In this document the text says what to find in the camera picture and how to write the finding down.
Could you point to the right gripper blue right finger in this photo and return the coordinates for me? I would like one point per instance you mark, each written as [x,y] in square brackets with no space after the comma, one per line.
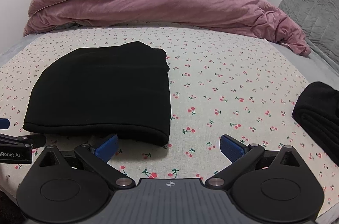
[243,158]

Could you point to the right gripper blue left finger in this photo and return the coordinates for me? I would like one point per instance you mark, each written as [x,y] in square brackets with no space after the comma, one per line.
[95,158]

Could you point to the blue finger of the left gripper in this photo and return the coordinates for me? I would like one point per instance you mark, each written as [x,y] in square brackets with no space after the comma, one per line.
[4,123]

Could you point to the pink duvet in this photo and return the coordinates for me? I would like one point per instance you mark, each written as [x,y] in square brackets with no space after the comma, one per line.
[254,18]

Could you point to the grey quilted pillow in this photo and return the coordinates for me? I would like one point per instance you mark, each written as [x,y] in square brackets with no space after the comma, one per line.
[319,21]

